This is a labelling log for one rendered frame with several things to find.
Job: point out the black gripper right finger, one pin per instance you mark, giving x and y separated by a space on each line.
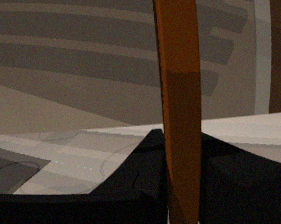
237 187

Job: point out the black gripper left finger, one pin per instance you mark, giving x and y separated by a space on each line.
136 193

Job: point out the orange handle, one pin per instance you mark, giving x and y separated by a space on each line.
178 59

